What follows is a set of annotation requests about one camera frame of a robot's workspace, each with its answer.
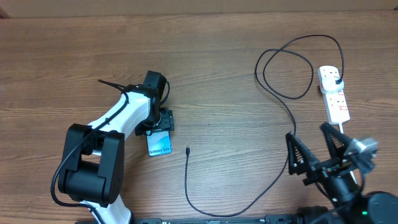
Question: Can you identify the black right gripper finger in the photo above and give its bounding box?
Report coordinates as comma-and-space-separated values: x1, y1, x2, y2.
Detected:
285, 133, 319, 175
320, 122, 353, 159

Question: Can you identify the blue screen Galaxy smartphone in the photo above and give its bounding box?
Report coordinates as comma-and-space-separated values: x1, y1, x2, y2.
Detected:
146, 131, 172, 157

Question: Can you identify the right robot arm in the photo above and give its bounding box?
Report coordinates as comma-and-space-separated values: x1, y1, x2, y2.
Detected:
285, 123, 397, 224

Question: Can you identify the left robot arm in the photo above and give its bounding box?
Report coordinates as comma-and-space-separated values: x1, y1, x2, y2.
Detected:
50, 71, 174, 223

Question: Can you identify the white charger plug adapter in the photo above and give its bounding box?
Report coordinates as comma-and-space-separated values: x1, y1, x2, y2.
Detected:
320, 77, 345, 94

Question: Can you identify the white power strip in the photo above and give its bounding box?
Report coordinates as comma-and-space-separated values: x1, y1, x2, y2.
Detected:
317, 65, 350, 124

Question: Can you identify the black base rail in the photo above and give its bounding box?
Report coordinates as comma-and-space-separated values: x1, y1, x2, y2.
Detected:
74, 214, 299, 224

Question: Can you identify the black USB charging cable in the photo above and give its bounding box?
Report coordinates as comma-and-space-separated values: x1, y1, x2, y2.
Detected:
184, 34, 345, 218

